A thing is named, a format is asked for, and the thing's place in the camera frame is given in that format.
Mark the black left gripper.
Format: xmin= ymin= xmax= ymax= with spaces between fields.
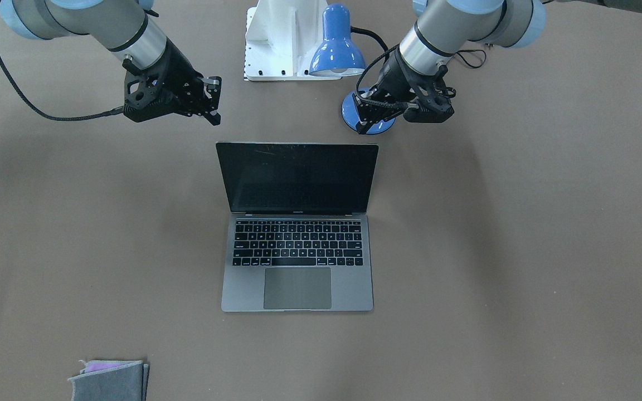
xmin=353 ymin=47 xmax=415 ymax=135

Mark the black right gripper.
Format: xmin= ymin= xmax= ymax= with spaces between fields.
xmin=160 ymin=39 xmax=222 ymax=125

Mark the grey laptop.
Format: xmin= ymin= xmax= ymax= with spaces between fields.
xmin=216 ymin=141 xmax=380 ymax=312

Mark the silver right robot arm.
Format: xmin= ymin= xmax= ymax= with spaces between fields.
xmin=0 ymin=1 xmax=222 ymax=125

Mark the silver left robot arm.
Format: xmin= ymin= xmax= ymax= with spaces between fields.
xmin=341 ymin=1 xmax=546 ymax=135

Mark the blue desk lamp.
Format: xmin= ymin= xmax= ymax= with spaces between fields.
xmin=308 ymin=3 xmax=397 ymax=135

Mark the purple cloth under grey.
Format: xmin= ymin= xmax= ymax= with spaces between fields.
xmin=79 ymin=360 xmax=131 ymax=375

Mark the folded grey cloth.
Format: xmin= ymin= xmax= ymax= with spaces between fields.
xmin=68 ymin=360 xmax=149 ymax=400

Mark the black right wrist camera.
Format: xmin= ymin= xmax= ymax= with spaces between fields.
xmin=122 ymin=58 xmax=185 ymax=123

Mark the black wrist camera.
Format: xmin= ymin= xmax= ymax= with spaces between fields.
xmin=122 ymin=58 xmax=185 ymax=123
xmin=403 ymin=65 xmax=456 ymax=124

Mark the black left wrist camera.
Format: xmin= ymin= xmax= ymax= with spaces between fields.
xmin=403 ymin=65 xmax=456 ymax=124

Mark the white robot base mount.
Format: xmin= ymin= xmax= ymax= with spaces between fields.
xmin=244 ymin=1 xmax=336 ymax=82

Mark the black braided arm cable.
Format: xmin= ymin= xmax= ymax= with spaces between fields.
xmin=0 ymin=0 xmax=127 ymax=122

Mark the black lamp power cable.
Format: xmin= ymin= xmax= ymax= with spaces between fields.
xmin=449 ymin=33 xmax=494 ymax=70

